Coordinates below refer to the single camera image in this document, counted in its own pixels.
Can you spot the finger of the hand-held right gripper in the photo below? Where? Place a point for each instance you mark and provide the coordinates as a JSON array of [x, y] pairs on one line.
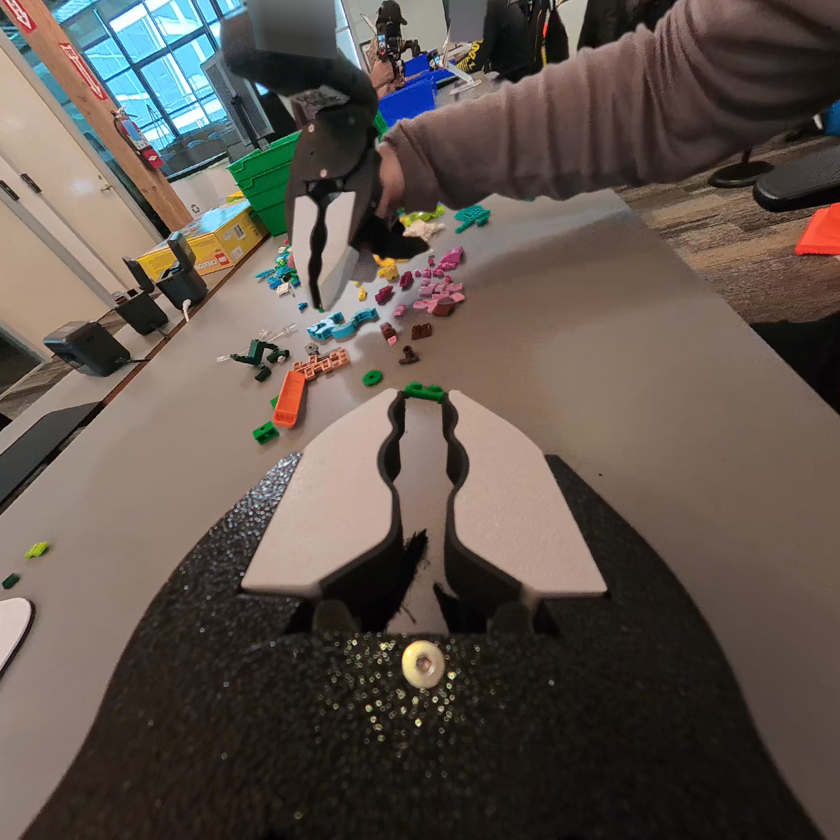
[[340, 262], [303, 236]]

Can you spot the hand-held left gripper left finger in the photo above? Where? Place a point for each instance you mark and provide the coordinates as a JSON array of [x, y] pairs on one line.
[[321, 512]]

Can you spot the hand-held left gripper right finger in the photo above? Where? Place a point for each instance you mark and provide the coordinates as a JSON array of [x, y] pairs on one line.
[[518, 512]]

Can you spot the green lego plate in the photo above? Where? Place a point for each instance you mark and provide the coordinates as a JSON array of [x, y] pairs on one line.
[[425, 392]]

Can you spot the person's right forearm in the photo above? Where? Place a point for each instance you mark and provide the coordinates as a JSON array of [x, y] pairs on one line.
[[590, 111]]

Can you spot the yellow lego piece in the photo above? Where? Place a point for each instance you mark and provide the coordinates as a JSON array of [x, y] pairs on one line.
[[387, 268]]

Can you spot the light blue curved lego piece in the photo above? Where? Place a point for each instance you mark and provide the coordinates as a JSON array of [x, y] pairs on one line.
[[344, 326]]

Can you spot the small pink lego piece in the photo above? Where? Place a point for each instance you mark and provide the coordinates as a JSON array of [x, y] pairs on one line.
[[388, 333]]

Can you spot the white lego piece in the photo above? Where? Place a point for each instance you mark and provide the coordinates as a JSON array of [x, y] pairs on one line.
[[423, 229]]

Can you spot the yellow lego box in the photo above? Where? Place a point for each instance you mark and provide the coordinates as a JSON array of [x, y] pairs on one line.
[[210, 239]]

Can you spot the lime lego pieces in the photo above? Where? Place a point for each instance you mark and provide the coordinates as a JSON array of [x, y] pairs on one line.
[[420, 214]]

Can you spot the pile of pink lego pieces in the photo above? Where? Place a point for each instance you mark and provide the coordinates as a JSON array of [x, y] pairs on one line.
[[433, 289]]

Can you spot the small green lego brick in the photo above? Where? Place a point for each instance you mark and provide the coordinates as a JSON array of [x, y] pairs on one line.
[[265, 432]]

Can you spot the salmon lego plate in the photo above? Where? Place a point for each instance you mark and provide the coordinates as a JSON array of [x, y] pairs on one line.
[[321, 363]]

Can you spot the dark red lego brick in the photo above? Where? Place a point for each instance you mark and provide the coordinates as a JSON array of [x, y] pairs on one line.
[[421, 331]]

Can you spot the brown lego piece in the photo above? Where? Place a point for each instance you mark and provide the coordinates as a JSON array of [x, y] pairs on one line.
[[409, 355]]

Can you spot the orange lego piece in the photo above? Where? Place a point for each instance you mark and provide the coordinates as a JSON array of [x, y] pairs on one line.
[[290, 397]]

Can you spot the round green lego piece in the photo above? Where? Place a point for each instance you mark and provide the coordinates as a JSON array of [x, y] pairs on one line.
[[372, 377]]

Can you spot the dark green lego assembly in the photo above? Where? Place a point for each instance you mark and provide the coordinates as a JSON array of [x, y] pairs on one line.
[[256, 354]]

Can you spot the teal lego piece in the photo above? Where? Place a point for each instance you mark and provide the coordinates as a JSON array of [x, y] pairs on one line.
[[472, 218]]

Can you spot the lime lego brick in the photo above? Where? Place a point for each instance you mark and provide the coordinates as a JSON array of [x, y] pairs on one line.
[[37, 550]]

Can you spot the person's right hand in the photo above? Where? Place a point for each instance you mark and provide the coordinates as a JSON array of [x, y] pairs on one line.
[[392, 187]]

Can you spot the pile of small teal bricks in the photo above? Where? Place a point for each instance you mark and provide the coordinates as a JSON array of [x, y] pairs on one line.
[[279, 272]]

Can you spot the stack of green bins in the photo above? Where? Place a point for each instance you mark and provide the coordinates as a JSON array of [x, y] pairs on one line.
[[266, 177]]

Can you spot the blue bin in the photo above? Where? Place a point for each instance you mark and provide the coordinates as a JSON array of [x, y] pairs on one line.
[[407, 98]]

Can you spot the grey monitor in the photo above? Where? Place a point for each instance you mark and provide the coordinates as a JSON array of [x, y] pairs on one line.
[[236, 98]]

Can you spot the black charger dock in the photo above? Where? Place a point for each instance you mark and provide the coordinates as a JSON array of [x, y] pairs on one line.
[[182, 282], [145, 308]]

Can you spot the red fire extinguisher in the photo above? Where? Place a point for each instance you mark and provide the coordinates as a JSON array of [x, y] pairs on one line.
[[131, 131]]

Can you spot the black charger box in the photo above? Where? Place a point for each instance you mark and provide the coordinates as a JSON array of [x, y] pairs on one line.
[[85, 348]]

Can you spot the black flat device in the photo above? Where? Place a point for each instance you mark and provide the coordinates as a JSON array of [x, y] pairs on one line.
[[39, 446]]

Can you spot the white flat object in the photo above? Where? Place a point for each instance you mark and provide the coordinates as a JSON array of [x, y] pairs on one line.
[[12, 630]]

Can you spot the orange plastic object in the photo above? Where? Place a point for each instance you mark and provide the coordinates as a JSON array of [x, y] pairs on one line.
[[820, 233]]

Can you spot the black office chair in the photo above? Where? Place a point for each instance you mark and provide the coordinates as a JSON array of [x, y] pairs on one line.
[[797, 187]]

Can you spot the wooden post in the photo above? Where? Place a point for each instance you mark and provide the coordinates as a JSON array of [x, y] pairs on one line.
[[98, 124]]

